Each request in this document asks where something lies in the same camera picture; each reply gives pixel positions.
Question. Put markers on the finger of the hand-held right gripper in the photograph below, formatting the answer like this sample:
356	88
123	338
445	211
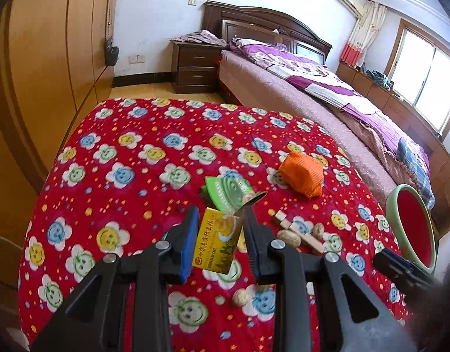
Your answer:
389	260

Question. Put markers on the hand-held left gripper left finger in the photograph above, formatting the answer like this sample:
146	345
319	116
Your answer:
188	242

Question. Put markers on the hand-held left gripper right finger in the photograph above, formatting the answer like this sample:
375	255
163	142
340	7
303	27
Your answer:
252	245

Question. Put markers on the yellow cardboard box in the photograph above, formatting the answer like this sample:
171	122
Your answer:
215	238

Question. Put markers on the green basin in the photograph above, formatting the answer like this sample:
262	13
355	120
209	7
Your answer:
411	223

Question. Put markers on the walnuts beside blocks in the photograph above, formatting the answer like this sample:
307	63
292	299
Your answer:
289	237

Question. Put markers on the small wooden block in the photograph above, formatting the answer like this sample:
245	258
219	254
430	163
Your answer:
280	215

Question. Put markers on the walnut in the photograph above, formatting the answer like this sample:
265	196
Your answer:
317	230
241	297

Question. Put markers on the long wooden block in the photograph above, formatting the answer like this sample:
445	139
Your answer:
305	237

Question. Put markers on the green cardboard box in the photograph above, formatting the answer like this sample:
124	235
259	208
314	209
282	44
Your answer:
225	192

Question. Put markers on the red floral blanket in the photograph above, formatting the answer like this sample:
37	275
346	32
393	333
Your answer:
137	176

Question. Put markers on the orange foam net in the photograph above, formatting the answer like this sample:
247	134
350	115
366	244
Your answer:
301	174

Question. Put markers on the blue plaid cloth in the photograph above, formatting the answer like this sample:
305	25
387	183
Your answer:
411	161

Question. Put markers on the bed with pink cover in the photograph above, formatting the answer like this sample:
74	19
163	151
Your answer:
290	91

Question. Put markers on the wooden window cabinet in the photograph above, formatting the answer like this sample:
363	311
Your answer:
378	95

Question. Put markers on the dark wooden nightstand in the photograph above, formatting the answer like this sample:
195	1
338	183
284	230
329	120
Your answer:
195	68

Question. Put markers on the purple patterned quilt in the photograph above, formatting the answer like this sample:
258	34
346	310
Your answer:
320	77

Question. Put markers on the pile of blue clothes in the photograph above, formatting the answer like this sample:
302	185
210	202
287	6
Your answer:
378	77

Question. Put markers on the window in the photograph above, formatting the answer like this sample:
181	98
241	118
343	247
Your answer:
426	77

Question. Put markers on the black hanging bag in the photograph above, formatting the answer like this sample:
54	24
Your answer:
111	55

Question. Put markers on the pink patterned cloth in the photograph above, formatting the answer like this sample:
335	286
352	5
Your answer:
201	37

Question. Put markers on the white and red curtain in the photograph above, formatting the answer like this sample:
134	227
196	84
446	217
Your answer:
360	36

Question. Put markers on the dark wooden headboard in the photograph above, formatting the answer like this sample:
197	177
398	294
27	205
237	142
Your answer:
261	18

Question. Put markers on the wooden wardrobe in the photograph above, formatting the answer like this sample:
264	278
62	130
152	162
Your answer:
45	62

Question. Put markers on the air conditioner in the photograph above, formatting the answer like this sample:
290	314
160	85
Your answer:
347	0

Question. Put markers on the wall outlet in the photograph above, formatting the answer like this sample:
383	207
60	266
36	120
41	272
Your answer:
136	58

